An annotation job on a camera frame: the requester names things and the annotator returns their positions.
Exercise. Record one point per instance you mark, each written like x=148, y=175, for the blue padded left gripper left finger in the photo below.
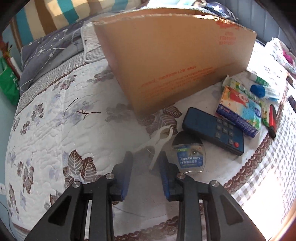
x=122, y=173

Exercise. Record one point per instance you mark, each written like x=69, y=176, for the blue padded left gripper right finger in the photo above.
x=168, y=171

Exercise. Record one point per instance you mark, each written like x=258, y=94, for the white plastic clothes peg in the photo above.
x=162, y=136

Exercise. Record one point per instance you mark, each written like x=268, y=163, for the floral quilted bedspread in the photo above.
x=75, y=124

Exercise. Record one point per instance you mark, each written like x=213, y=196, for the dark blue remote control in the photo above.
x=214, y=130

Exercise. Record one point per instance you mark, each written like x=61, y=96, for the colourful tissue pack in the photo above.
x=243, y=112

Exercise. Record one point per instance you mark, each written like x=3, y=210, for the brown cardboard box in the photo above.
x=162, y=55

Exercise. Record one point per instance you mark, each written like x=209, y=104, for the snack packet yellow green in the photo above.
x=233, y=83

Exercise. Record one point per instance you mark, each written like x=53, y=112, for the red black lighter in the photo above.
x=272, y=122

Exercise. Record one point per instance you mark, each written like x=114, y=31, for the blue capped clear tube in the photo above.
x=265, y=92

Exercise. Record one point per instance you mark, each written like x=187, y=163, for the green white tube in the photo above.
x=257, y=79

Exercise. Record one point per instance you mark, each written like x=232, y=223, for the dark starry blanket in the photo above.
x=46, y=53

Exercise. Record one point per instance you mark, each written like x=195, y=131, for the green bag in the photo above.
x=9, y=83

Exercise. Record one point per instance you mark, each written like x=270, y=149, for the small brown charger box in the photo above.
x=289, y=79

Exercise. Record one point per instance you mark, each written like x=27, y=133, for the white plastic bag with pink yarn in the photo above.
x=281, y=53

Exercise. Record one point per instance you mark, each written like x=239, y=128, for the wooden coat rack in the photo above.
x=6, y=51

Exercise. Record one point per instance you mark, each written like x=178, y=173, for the striped teal brown curtain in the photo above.
x=39, y=18

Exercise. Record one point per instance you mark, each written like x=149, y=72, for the star patterned navy pillow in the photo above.
x=220, y=10

